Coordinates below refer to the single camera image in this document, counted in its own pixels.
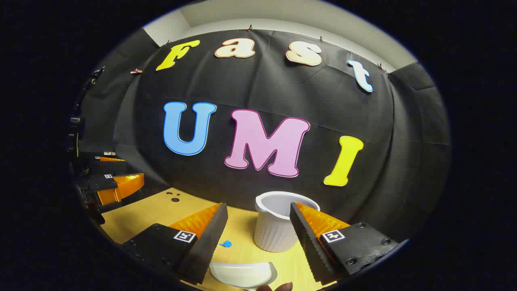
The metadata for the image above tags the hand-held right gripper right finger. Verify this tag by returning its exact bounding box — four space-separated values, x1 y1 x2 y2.
290 202 409 283

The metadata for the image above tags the wooden desktop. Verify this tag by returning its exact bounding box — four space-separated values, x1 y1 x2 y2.
100 187 338 291

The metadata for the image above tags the white dustpan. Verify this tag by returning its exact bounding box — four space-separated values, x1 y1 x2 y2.
209 261 278 290

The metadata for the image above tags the white ribbed garbage bin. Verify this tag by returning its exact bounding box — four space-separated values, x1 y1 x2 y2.
254 191 321 253

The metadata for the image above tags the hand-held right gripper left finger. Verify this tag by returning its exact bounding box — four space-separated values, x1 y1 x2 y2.
121 202 229 285

